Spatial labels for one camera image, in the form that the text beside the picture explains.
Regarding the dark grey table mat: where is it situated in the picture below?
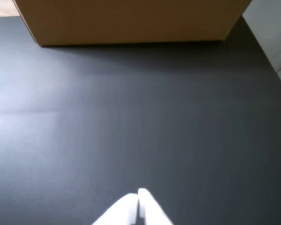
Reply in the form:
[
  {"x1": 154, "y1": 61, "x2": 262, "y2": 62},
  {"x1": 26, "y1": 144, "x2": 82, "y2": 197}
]
[{"x1": 0, "y1": 15, "x2": 281, "y2": 225}]

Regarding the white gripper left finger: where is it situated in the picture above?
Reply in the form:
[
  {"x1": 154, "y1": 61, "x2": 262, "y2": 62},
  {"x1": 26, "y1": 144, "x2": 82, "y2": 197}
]
[{"x1": 91, "y1": 193, "x2": 139, "y2": 225}]

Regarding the brown cardboard box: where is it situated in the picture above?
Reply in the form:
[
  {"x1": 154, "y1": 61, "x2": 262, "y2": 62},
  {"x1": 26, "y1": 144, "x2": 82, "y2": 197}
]
[{"x1": 13, "y1": 0, "x2": 252, "y2": 47}]

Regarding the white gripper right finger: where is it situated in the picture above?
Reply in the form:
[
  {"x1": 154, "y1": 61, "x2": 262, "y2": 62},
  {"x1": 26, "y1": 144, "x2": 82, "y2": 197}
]
[{"x1": 137, "y1": 187, "x2": 174, "y2": 225}]

